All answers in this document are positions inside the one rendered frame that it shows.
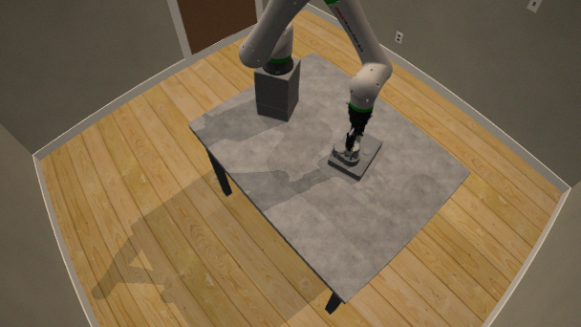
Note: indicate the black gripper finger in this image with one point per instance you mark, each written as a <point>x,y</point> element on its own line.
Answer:
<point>358,138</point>
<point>350,141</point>

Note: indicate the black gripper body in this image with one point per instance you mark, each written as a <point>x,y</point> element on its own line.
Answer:
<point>356,124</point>

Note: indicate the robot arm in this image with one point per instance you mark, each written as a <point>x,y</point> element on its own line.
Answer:
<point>275,25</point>

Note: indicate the light grey toothed gear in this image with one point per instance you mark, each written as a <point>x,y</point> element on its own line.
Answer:
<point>356,148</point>

